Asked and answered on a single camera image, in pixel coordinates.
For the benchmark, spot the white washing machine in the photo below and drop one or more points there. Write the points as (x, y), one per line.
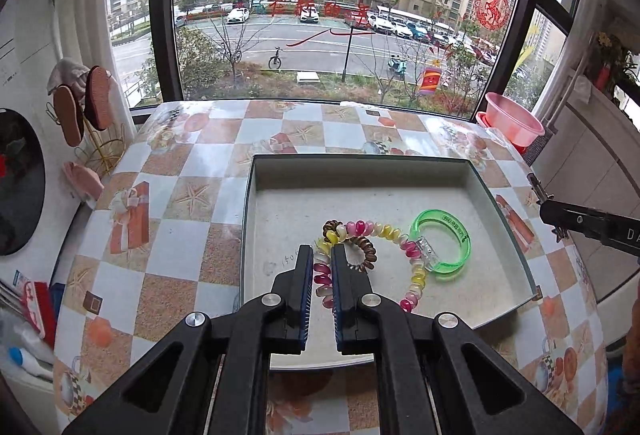
(20, 185)

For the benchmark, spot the pink plastic basin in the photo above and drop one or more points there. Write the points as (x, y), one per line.
(510, 115)

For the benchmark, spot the potted flower plant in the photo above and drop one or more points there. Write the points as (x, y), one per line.
(612, 55)

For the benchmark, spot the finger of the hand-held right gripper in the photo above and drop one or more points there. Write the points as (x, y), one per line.
(575, 220)

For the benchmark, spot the grey shallow tray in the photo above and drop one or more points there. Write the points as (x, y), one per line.
(300, 205)

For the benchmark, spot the grey cloth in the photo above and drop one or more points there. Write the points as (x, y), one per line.
(67, 72)

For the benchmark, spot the black window frame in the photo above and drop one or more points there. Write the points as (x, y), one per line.
(167, 15)

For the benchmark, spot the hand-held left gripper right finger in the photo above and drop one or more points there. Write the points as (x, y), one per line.
(337, 310)

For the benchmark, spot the round red horse window decal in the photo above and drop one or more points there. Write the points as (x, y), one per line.
(492, 7)

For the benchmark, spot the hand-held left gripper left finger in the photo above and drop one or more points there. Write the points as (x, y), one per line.
(308, 310)

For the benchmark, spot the red plastic basin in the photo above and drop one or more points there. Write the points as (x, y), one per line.
(482, 120)

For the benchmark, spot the beige cabinet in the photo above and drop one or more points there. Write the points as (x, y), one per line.
(590, 155)

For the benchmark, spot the pink slippers pair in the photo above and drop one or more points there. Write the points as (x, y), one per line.
(82, 180)

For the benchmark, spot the white bottle with blue cap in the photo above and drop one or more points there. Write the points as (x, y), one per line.
(30, 362)

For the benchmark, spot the red packet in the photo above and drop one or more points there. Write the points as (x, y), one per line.
(37, 310)

